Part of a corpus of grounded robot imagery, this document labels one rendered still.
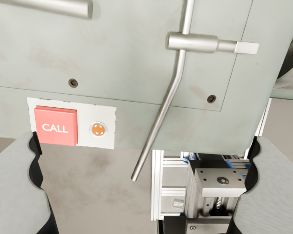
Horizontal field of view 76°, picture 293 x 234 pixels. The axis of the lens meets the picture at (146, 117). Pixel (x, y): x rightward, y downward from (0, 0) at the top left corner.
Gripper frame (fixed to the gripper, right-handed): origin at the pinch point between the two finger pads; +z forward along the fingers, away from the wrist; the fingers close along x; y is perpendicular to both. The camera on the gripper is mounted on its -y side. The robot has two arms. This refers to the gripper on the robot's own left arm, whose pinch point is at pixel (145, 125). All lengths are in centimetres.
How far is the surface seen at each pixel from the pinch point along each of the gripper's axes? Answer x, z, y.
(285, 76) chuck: 24.6, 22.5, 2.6
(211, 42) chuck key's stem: 7.8, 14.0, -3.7
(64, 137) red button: -12.7, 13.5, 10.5
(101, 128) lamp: -7.1, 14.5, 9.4
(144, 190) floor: -1, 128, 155
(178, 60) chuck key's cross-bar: 4.0, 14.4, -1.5
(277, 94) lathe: 70, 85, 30
